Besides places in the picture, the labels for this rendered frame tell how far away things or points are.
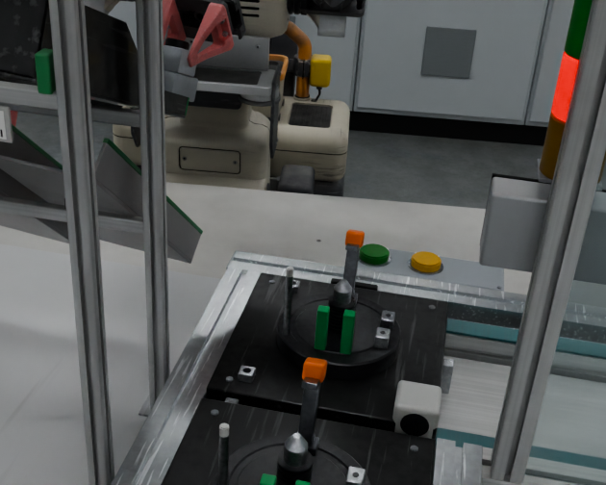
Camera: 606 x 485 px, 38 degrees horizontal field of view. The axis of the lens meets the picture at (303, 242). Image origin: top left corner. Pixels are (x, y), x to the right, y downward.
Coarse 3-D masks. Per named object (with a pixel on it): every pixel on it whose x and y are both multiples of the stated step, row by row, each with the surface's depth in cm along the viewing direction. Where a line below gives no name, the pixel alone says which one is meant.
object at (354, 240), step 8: (352, 232) 100; (360, 232) 100; (352, 240) 100; (360, 240) 100; (352, 248) 98; (352, 256) 100; (352, 264) 101; (344, 272) 101; (352, 272) 101; (352, 280) 101; (352, 288) 101
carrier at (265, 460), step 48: (192, 432) 84; (240, 432) 85; (288, 432) 85; (336, 432) 85; (384, 432) 86; (192, 480) 79; (240, 480) 76; (288, 480) 73; (336, 480) 77; (384, 480) 80
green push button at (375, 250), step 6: (366, 246) 118; (372, 246) 118; (378, 246) 118; (384, 246) 118; (360, 252) 117; (366, 252) 116; (372, 252) 116; (378, 252) 116; (384, 252) 117; (366, 258) 116; (372, 258) 115; (378, 258) 116; (384, 258) 116; (372, 264) 116; (378, 264) 116
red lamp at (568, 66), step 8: (568, 56) 66; (568, 64) 66; (576, 64) 66; (560, 72) 68; (568, 72) 66; (560, 80) 68; (568, 80) 66; (560, 88) 68; (568, 88) 67; (560, 96) 68; (568, 96) 67; (552, 104) 69; (560, 104) 68; (568, 104) 67; (552, 112) 69; (560, 112) 68
